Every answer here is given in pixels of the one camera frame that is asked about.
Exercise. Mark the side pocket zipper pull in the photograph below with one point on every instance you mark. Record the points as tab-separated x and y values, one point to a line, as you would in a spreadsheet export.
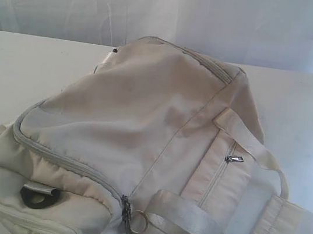
234	158

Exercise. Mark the beige fabric duffel bag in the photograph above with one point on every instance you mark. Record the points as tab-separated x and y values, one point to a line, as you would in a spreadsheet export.
153	122

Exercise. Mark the metal zipper pull with ring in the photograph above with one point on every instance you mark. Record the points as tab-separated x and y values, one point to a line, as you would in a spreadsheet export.
127	216

